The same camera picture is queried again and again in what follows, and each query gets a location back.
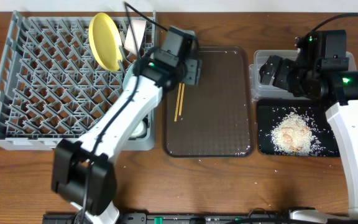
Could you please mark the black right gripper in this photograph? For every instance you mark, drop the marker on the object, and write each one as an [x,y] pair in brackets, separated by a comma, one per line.
[284,66]

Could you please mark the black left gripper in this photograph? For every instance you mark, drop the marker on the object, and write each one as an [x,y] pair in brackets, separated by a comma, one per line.
[192,72]

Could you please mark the light blue bowl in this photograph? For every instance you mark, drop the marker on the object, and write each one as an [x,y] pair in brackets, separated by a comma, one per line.
[127,76]

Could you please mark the yellow plate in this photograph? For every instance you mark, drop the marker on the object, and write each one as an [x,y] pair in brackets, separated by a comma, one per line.
[105,40]

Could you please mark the pale green cup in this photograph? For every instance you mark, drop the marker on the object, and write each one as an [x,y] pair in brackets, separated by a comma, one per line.
[140,130]

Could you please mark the wooden chopstick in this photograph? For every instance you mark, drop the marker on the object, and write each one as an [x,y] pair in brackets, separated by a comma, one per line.
[181,99]
[177,102]

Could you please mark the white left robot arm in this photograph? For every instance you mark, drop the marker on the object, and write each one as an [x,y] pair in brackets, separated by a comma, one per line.
[83,171]

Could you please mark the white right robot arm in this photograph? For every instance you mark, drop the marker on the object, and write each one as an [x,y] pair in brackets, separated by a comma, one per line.
[321,72]

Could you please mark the clear plastic waste bin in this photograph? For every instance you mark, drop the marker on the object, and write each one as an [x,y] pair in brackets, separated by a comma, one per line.
[260,91]

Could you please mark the black waste tray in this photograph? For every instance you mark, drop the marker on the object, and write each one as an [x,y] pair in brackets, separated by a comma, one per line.
[268,111]

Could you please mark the pile of rice waste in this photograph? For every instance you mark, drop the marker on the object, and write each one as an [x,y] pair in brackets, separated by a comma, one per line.
[295,134]

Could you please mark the grey plastic dishwasher rack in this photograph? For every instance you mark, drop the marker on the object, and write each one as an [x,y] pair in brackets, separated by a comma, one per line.
[51,86]

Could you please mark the dark brown serving tray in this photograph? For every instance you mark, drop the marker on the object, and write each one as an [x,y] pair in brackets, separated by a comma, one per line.
[217,118]

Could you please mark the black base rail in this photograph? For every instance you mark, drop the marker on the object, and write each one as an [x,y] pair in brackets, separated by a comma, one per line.
[143,218]

